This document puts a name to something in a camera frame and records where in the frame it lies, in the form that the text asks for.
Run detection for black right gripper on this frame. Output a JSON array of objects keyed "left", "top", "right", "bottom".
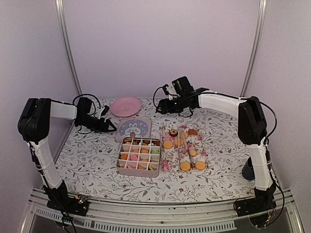
[{"left": 155, "top": 95, "right": 186, "bottom": 115}]

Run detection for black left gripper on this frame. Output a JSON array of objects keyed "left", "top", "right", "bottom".
[{"left": 76, "top": 115, "right": 114, "bottom": 133}]

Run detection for silver tin lid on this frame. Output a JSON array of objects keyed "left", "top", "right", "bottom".
[{"left": 115, "top": 118, "right": 152, "bottom": 142}]

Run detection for metal tongs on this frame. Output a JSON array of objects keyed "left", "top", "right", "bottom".
[{"left": 178, "top": 130, "right": 194, "bottom": 172}]

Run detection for small swirl butter cookie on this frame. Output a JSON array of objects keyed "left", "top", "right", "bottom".
[{"left": 140, "top": 148, "right": 149, "bottom": 154}]

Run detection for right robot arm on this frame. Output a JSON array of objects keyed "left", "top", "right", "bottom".
[{"left": 155, "top": 76, "right": 276, "bottom": 212}]

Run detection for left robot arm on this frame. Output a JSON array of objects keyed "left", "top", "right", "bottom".
[{"left": 17, "top": 94, "right": 117, "bottom": 211}]

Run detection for pink plate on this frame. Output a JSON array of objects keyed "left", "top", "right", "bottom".
[{"left": 110, "top": 97, "right": 141, "bottom": 117}]

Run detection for chocolate sprinkle donut cookie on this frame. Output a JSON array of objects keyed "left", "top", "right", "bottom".
[{"left": 169, "top": 129, "right": 178, "bottom": 137}]

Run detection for pink divided cookie tin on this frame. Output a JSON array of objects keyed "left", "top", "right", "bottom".
[{"left": 117, "top": 137, "right": 161, "bottom": 178}]

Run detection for floral cookie tray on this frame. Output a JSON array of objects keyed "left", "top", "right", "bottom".
[{"left": 161, "top": 125, "right": 208, "bottom": 172}]

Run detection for dark blue mug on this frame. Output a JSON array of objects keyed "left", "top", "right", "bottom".
[{"left": 242, "top": 157, "right": 255, "bottom": 181}]

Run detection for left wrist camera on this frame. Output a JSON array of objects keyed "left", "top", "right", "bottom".
[{"left": 97, "top": 105, "right": 110, "bottom": 119}]

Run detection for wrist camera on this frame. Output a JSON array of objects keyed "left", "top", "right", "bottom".
[
  {"left": 162, "top": 84, "right": 177, "bottom": 100},
  {"left": 97, "top": 105, "right": 110, "bottom": 119}
]

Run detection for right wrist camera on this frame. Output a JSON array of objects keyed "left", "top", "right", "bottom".
[{"left": 162, "top": 84, "right": 177, "bottom": 100}]

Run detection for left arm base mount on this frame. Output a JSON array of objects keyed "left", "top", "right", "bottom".
[{"left": 47, "top": 196, "right": 89, "bottom": 216}]

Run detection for front aluminium rail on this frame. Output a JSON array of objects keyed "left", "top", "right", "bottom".
[{"left": 20, "top": 188, "right": 304, "bottom": 233}]

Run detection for left aluminium frame post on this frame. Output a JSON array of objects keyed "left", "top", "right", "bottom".
[{"left": 55, "top": 0, "right": 82, "bottom": 95}]

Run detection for aluminium frame post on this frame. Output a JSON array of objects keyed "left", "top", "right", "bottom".
[
  {"left": 55, "top": 0, "right": 82, "bottom": 95},
  {"left": 240, "top": 0, "right": 267, "bottom": 97}
]

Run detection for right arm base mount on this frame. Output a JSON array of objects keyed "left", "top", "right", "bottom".
[{"left": 233, "top": 198, "right": 276, "bottom": 228}]

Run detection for right aluminium frame post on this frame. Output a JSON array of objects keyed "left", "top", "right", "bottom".
[{"left": 240, "top": 0, "right": 267, "bottom": 97}]

